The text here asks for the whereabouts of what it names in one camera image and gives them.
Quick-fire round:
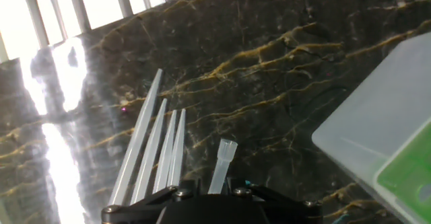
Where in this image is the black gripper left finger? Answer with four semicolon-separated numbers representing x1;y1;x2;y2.
100;179;206;224

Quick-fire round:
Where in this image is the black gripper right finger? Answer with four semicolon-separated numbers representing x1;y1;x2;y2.
224;178;324;224

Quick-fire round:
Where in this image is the large clear pipette tip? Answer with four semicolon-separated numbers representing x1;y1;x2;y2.
207;138;238;195
166;108;187;188
107;68;164;207
129;98;168;204
152;109;178;194

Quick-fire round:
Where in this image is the green pipette tip holder box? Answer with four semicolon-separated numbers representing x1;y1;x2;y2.
311;31;431;224

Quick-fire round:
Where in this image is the black marble mat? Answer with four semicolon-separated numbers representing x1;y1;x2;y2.
0;0;431;224

